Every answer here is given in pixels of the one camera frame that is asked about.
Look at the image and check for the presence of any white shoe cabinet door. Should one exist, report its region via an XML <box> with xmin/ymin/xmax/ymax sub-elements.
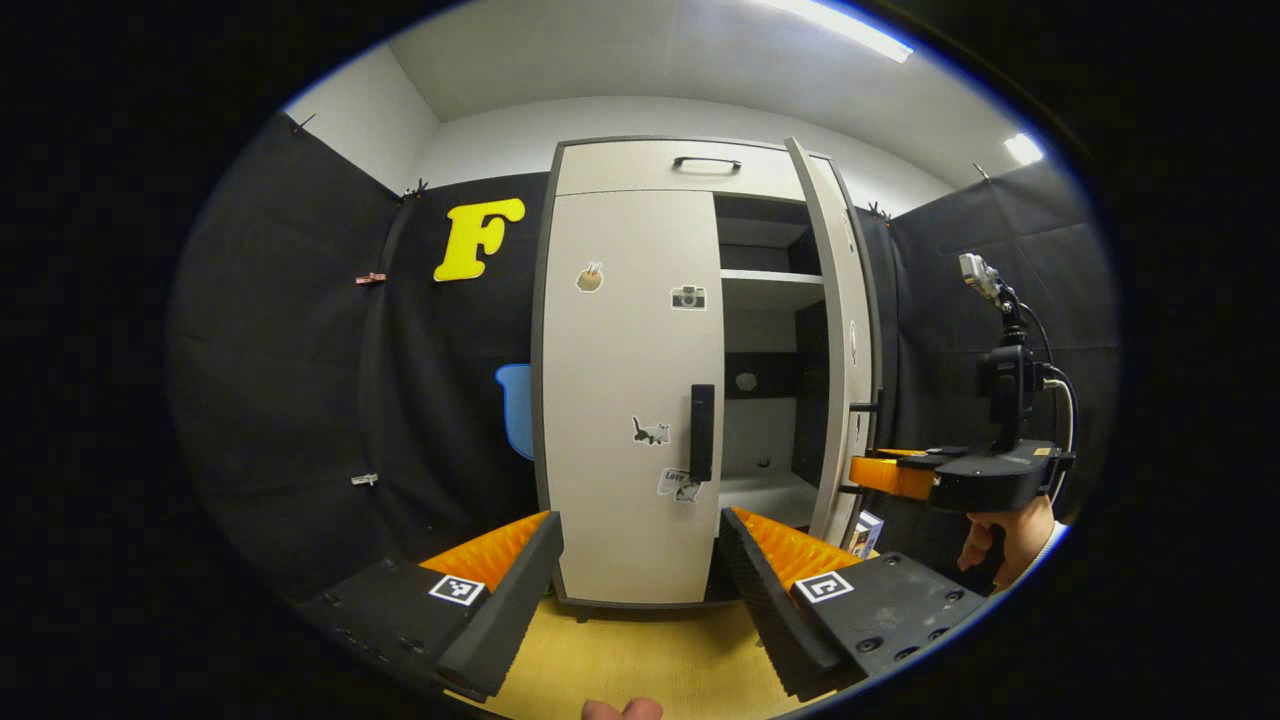
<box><xmin>785</xmin><ymin>137</ymin><xmax>883</xmax><ymax>549</ymax></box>
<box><xmin>540</xmin><ymin>188</ymin><xmax>726</xmax><ymax>606</ymax></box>

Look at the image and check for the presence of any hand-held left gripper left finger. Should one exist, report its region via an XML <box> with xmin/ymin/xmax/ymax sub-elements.
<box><xmin>300</xmin><ymin>510</ymin><xmax>566</xmax><ymax>703</ymax></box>

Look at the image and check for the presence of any white double-door shoe cabinet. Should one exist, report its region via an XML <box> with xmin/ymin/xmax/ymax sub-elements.
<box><xmin>530</xmin><ymin>135</ymin><xmax>886</xmax><ymax>611</ymax></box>

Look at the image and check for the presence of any white cabinet shelf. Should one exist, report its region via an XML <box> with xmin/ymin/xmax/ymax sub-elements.
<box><xmin>720</xmin><ymin>267</ymin><xmax>827</xmax><ymax>287</ymax></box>

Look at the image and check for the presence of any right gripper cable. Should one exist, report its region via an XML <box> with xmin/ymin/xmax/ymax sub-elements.
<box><xmin>1015</xmin><ymin>300</ymin><xmax>1079</xmax><ymax>501</ymax></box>

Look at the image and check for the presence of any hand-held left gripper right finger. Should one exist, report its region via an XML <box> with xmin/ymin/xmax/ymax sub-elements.
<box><xmin>718</xmin><ymin>505</ymin><xmax>1001</xmax><ymax>703</ymax></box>

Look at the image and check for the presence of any black backdrop cloth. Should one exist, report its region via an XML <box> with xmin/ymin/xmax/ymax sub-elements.
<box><xmin>168</xmin><ymin>108</ymin><xmax>1121</xmax><ymax>601</ymax></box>

